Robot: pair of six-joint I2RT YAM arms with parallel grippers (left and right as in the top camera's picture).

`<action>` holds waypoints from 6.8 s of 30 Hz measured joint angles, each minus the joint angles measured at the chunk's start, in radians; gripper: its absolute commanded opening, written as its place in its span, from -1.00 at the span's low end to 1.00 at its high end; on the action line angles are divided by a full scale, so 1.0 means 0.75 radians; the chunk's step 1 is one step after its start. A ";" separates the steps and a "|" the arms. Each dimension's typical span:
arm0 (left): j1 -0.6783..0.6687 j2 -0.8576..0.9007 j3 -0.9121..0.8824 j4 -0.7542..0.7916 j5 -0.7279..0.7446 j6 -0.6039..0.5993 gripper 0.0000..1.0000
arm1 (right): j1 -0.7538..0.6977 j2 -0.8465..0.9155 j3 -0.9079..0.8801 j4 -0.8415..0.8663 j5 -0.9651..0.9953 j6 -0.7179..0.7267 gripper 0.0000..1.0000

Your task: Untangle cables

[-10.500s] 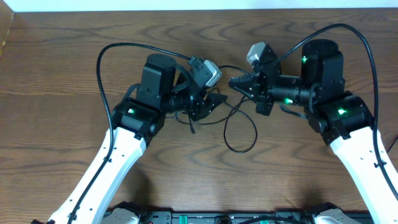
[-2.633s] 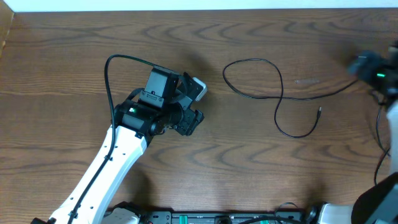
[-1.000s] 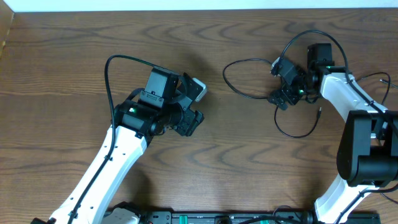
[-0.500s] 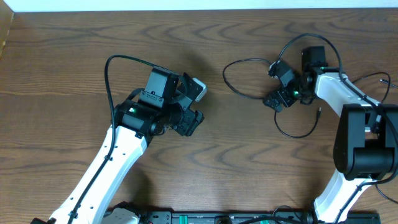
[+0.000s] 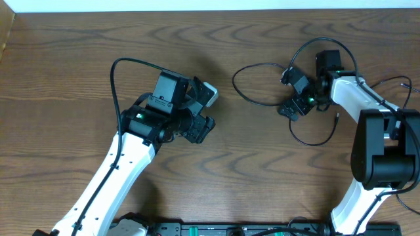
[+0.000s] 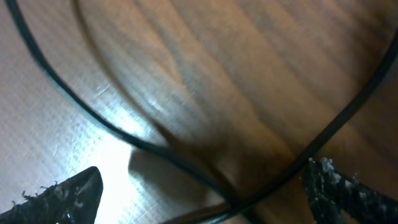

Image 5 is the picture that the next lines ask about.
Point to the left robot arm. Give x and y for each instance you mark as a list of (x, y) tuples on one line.
[(173, 108)]

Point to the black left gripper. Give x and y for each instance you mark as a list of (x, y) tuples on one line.
[(202, 129)]

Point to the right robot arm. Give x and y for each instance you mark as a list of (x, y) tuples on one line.
[(385, 151)]

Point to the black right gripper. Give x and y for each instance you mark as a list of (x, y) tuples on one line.
[(302, 109)]

